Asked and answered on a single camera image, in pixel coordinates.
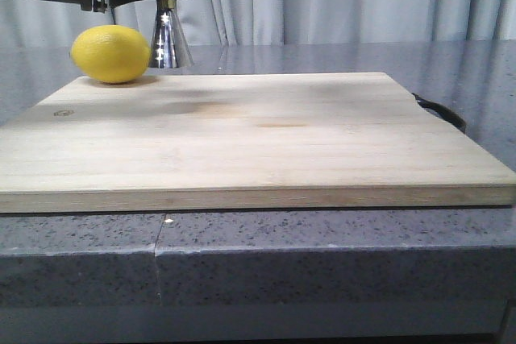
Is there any wooden cutting board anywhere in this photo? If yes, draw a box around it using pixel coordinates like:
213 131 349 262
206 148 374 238
1 73 515 213

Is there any steel hourglass jigger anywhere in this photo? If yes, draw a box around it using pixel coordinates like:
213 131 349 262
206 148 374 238
148 0 194 68

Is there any black board handle strap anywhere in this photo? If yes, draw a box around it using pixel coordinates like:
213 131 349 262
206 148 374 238
410 93 467 134

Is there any grey curtain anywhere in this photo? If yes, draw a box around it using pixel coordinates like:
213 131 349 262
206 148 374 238
1 0 515 48

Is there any yellow lemon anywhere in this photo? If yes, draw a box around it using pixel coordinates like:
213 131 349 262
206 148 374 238
70 25 151 84

